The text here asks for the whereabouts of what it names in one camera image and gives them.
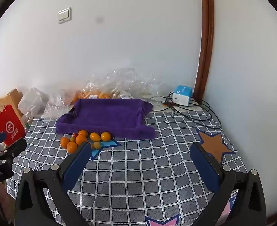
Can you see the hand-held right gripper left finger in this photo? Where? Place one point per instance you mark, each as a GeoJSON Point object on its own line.
{"type": "Point", "coordinates": [78, 162]}

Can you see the cardboard box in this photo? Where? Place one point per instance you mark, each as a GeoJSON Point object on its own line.
{"type": "Point", "coordinates": [11, 96]}

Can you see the pile of bagged mandarins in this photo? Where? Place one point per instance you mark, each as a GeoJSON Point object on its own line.
{"type": "Point", "coordinates": [98, 95]}

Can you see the large clear plastic bag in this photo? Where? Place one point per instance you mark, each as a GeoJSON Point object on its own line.
{"type": "Point", "coordinates": [126, 82]}

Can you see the purple towel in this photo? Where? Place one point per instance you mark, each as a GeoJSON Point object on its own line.
{"type": "Point", "coordinates": [110, 115]}

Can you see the small orange kumquat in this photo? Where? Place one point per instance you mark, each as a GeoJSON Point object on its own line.
{"type": "Point", "coordinates": [94, 136]}
{"type": "Point", "coordinates": [105, 136]}

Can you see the orange mandarin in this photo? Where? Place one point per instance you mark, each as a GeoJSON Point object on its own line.
{"type": "Point", "coordinates": [72, 147]}
{"type": "Point", "coordinates": [83, 133]}
{"type": "Point", "coordinates": [64, 142]}
{"type": "Point", "coordinates": [80, 139]}

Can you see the white light switch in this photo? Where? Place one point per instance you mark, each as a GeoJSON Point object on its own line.
{"type": "Point", "coordinates": [64, 14]}

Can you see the brown wooden door frame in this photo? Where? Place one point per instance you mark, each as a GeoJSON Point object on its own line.
{"type": "Point", "coordinates": [206, 40]}

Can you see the small clear plastic bag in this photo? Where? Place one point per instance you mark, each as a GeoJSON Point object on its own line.
{"type": "Point", "coordinates": [58, 103]}

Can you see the white bag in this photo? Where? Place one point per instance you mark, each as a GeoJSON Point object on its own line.
{"type": "Point", "coordinates": [32, 101]}

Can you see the small red fruit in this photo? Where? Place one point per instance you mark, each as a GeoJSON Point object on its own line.
{"type": "Point", "coordinates": [75, 135]}

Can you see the red paper bag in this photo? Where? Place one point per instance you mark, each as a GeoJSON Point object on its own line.
{"type": "Point", "coordinates": [9, 126]}

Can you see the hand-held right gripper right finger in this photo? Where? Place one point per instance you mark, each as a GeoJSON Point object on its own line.
{"type": "Point", "coordinates": [203, 167]}

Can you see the white and blue box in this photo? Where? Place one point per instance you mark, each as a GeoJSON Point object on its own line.
{"type": "Point", "coordinates": [182, 95]}

